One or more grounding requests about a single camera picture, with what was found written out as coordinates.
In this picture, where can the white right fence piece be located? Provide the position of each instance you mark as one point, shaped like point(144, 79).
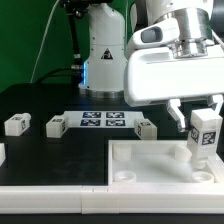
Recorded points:
point(217, 168)

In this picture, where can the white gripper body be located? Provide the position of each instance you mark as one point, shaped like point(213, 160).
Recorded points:
point(153, 76)

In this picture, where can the white square tabletop tray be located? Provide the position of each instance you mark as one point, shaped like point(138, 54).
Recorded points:
point(151, 161)

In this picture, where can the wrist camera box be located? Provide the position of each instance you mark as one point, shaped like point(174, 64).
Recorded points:
point(157, 35)

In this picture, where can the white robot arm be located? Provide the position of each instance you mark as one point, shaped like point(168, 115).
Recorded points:
point(173, 55)

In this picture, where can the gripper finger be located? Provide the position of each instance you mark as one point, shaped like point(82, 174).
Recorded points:
point(173, 108)
point(216, 102)

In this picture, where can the white marker sheet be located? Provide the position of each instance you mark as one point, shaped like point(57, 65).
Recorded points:
point(102, 119)

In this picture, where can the white fence piece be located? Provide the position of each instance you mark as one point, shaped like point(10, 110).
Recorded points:
point(2, 153)
point(217, 168)

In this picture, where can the white left fence piece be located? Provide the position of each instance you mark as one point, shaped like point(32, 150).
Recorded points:
point(2, 153)

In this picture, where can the white front fence bar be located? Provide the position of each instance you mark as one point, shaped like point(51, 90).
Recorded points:
point(116, 199)

